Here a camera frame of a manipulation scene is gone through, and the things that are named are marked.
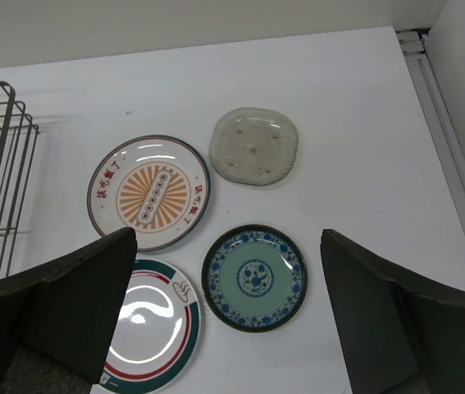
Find clear glass plate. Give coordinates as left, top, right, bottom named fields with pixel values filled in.
left=208, top=108, right=299, bottom=186

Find aluminium rail right edge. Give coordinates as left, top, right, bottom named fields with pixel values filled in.
left=396, top=29, right=465, bottom=235

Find orange sunburst white plate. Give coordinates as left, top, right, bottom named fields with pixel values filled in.
left=86, top=135, right=211, bottom=253

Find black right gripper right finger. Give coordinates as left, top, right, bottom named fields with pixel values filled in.
left=320, top=229, right=465, bottom=393

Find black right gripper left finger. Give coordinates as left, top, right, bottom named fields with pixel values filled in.
left=0, top=227, right=137, bottom=393

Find blue floral green plate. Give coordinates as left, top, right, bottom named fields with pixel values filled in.
left=201, top=224, right=308, bottom=333

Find white plate green red rim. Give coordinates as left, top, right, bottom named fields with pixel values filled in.
left=91, top=259, right=202, bottom=393

